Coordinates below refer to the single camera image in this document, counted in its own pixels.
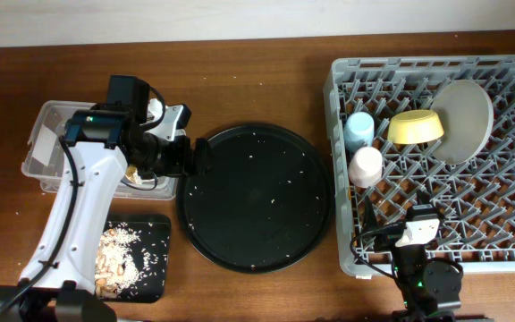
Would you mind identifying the pink cup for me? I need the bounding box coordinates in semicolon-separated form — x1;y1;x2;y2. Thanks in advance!
348;147;384;189

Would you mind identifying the yellow bowl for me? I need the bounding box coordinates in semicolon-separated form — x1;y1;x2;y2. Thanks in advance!
387;110;444;145

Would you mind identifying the light blue cup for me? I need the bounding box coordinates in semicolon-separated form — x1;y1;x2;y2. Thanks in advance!
343;112;375;153

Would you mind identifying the grey round plate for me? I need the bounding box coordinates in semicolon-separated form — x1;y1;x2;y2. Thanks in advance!
431;80;494;165

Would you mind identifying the food scraps pile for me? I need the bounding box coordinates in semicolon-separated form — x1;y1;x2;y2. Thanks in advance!
94;222;169;300

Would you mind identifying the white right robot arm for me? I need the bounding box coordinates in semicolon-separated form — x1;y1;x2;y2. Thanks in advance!
361;191;464;321

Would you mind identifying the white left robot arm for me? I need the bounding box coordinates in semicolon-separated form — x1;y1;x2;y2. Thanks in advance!
0;75;212;321

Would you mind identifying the grey dishwasher rack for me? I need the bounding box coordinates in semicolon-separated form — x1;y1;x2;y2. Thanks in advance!
323;55;515;276

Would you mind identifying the clear plastic waste bin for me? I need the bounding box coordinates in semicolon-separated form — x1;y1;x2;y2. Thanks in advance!
21;100;178;200

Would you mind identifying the round black tray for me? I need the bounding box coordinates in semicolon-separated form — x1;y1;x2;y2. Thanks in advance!
176;123;334;274

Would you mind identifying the black rectangular tray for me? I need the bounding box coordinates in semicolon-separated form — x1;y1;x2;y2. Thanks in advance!
91;213;173;304

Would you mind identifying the white label on bin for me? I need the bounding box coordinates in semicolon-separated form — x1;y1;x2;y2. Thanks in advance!
31;125;57;166

